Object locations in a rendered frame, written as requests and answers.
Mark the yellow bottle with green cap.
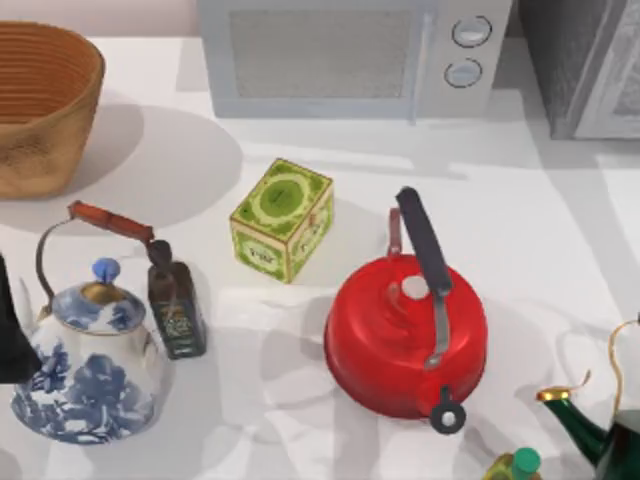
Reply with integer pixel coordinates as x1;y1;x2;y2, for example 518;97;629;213
480;447;543;480

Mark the red kettle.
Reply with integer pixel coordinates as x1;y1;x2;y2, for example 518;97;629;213
323;186;488;435

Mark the microwave door handle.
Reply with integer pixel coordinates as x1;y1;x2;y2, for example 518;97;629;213
409;12;432;126

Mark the round microwave knob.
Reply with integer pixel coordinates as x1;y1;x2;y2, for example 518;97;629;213
444;57;484;90
451;15;493;48

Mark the brown woven basket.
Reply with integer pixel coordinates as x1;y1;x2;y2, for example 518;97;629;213
0;20;107;201

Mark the dark olive oil bottle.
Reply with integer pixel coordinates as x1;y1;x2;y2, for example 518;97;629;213
146;239;208;361

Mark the green tea box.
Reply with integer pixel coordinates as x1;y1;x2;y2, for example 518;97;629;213
229;158;335;285

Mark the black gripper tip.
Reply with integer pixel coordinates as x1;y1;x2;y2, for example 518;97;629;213
0;253;42;386

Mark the pale microwave oven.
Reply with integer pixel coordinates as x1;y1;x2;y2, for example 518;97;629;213
194;0;515;124

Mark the blue and white teapot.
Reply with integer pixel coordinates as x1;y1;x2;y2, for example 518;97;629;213
10;200;164;445

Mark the dark green teapot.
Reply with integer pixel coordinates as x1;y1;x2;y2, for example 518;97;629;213
536;313;640;480

